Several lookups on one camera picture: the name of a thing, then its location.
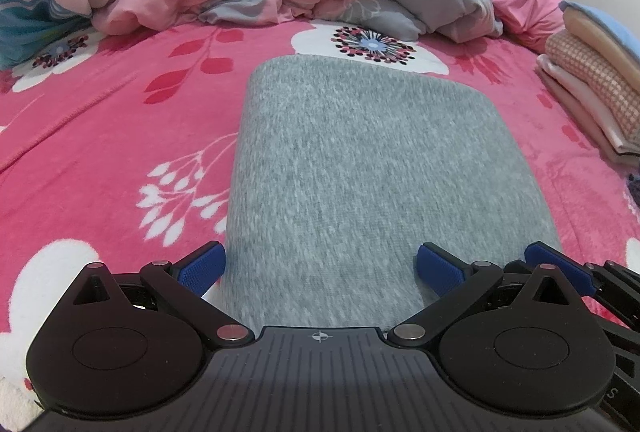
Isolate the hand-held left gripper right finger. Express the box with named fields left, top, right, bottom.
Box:
left=387, top=242, right=581, bottom=347

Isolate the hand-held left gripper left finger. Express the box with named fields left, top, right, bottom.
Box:
left=72, top=240, right=251, bottom=345

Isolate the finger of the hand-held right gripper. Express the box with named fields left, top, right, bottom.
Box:
left=524, top=241, right=640, bottom=313

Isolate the grey sweatshirt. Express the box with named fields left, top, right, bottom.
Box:
left=222, top=54, right=561, bottom=328

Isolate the pink floral blanket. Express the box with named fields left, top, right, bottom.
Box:
left=0, top=19, right=640, bottom=413

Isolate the white folded cloth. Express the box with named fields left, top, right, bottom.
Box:
left=536, top=54, right=640, bottom=163

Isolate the beige folded cloth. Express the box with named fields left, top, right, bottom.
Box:
left=562, top=9, right=640, bottom=65

